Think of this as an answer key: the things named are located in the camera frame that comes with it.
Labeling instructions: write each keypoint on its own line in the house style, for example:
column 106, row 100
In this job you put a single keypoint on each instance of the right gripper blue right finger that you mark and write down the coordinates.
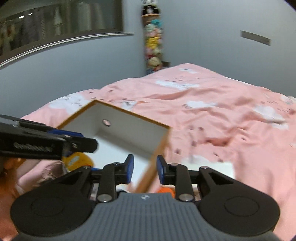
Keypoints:
column 163, row 170

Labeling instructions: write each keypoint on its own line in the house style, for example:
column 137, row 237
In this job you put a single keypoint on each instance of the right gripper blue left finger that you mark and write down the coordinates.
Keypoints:
column 128, row 168

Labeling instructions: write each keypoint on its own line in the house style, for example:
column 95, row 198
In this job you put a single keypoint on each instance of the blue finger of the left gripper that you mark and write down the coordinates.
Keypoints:
column 65, row 133

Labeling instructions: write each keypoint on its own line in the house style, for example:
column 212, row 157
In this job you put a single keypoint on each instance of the orange and red crochet fruit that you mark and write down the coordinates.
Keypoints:
column 165, row 189

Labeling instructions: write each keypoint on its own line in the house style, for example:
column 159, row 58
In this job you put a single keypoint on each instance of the brown bear plush blue outfit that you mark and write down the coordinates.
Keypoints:
column 77, row 160

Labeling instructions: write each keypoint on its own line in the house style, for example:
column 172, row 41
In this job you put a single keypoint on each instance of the orange rimmed white storage box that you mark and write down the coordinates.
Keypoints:
column 120, row 132

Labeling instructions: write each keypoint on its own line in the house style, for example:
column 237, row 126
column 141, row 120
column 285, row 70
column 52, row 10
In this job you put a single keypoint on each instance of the pink cloud print duvet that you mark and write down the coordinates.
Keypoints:
column 214, row 120

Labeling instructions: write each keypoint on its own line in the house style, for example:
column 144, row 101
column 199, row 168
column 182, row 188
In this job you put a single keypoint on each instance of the grey framed window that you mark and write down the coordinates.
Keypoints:
column 28, row 27

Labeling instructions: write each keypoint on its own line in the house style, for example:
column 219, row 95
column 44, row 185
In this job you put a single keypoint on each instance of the hanging plush toy organizer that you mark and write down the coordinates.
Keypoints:
column 153, row 39

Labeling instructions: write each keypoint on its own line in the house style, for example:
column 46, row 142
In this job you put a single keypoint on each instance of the grey wall plate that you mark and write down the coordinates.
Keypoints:
column 255, row 37

